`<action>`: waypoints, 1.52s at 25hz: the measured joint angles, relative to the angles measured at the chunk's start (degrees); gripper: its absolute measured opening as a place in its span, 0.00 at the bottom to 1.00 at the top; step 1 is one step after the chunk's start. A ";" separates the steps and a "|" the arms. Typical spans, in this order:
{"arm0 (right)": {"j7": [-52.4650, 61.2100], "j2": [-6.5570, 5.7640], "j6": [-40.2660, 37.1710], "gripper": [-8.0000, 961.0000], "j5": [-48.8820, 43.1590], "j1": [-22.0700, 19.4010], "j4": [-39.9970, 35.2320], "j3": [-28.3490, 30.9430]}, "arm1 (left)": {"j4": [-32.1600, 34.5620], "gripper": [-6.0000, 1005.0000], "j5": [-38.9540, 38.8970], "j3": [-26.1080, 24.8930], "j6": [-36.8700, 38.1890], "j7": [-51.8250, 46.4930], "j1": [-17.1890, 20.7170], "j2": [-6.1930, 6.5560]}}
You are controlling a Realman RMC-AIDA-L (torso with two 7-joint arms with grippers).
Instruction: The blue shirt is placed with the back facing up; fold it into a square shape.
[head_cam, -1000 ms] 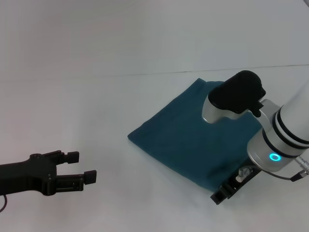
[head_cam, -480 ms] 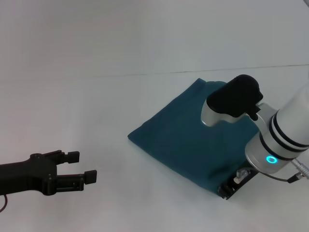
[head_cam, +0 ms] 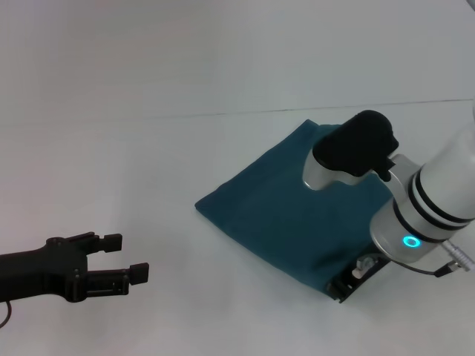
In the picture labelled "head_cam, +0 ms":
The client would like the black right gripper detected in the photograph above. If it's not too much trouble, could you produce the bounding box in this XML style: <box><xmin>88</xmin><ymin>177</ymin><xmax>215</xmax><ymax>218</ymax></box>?
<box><xmin>327</xmin><ymin>253</ymin><xmax>390</xmax><ymax>305</ymax></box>

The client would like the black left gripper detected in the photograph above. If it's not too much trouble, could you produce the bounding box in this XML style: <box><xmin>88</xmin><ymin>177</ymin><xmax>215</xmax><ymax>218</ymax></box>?
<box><xmin>0</xmin><ymin>231</ymin><xmax>151</xmax><ymax>304</ymax></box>

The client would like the teal blue shirt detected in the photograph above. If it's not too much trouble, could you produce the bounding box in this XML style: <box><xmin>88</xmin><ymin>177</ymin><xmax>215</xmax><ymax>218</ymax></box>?
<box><xmin>194</xmin><ymin>118</ymin><xmax>395</xmax><ymax>298</ymax></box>

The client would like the left gripper plug and cable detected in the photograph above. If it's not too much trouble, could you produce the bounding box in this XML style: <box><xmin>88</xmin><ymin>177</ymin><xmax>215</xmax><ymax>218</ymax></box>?
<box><xmin>0</xmin><ymin>300</ymin><xmax>14</xmax><ymax>329</ymax></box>

